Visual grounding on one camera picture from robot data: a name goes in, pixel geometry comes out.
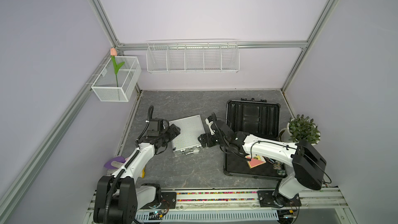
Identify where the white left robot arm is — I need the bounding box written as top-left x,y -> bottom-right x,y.
93,106 -> 180,224

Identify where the aluminium frame corner post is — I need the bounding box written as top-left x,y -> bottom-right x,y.
74,0 -> 142,94
281,0 -> 340,96

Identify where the aluminium frame corner post right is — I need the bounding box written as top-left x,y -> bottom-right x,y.
281,0 -> 340,96

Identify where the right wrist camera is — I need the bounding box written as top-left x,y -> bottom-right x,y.
206,113 -> 218,135

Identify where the aluminium frame corner post left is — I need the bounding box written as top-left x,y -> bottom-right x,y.
74,0 -> 142,94

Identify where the aluminium left side frame bar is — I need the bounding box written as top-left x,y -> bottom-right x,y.
0,52 -> 125,215

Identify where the pink artificial tulip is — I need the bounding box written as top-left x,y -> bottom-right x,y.
110,48 -> 125,87

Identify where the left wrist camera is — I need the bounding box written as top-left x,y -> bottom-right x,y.
147,118 -> 164,138

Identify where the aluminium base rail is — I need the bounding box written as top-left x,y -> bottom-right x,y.
135,187 -> 357,224

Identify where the white mesh wall basket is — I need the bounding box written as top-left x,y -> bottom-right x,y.
91,56 -> 142,102

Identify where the white plant pot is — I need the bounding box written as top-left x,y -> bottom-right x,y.
278,124 -> 317,146

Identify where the dark grey poker case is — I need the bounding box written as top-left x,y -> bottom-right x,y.
223,97 -> 288,180

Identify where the pink purple toy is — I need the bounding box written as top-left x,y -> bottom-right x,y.
104,156 -> 126,170

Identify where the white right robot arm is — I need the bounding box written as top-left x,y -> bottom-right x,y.
198,117 -> 326,208

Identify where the pink card box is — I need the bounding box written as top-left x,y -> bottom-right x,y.
246,155 -> 267,169

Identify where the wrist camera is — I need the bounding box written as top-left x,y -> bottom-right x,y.
206,113 -> 218,135
147,118 -> 164,138

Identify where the green potted plant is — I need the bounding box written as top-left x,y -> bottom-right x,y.
287,115 -> 321,145

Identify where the silver aluminium poker case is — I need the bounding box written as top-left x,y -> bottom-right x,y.
170,115 -> 205,156

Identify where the white wire wall shelf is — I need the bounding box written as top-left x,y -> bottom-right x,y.
146,47 -> 240,73

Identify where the aluminium horizontal frame bar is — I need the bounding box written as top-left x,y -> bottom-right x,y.
118,39 -> 309,51

